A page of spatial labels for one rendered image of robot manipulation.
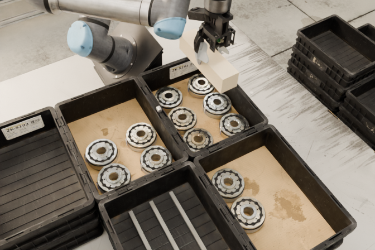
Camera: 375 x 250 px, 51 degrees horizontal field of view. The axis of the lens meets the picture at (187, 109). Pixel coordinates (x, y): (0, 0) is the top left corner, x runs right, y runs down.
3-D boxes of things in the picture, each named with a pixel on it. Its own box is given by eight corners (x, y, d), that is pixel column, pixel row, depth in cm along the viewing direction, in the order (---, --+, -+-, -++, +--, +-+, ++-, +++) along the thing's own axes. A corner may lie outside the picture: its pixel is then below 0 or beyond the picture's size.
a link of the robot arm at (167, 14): (-7, -1, 101) (179, 30, 94) (4, -41, 102) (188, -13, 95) (17, 16, 112) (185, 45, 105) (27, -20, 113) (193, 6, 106)
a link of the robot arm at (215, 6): (198, -10, 105) (224, -19, 108) (198, 4, 109) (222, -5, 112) (215, 4, 101) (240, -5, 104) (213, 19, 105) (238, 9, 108)
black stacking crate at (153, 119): (61, 126, 140) (53, 105, 131) (137, 97, 150) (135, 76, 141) (102, 220, 118) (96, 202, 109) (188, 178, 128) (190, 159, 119)
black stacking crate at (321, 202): (190, 179, 128) (191, 159, 119) (264, 143, 138) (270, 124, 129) (262, 293, 106) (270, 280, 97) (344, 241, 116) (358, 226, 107)
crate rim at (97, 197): (54, 109, 133) (52, 104, 131) (136, 79, 143) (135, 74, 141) (97, 206, 111) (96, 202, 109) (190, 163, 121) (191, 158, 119)
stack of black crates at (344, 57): (278, 87, 247) (296, 30, 213) (313, 70, 258) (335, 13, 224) (324, 131, 226) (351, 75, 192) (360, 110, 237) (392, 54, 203)
